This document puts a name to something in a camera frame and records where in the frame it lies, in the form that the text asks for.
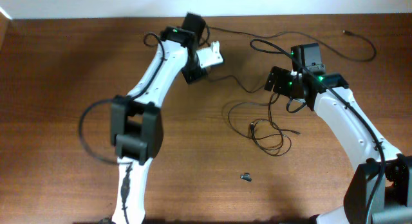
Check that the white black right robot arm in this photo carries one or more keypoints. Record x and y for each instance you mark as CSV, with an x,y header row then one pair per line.
x,y
380,190

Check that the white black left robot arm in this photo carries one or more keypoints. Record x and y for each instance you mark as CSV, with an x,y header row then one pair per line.
x,y
136,129

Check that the small black adapter plug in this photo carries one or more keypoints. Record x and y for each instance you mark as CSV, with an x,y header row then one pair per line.
x,y
246,177

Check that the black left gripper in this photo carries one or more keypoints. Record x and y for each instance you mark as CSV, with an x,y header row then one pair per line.
x,y
193,73

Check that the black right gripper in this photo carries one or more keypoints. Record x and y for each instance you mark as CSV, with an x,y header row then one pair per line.
x,y
279,87

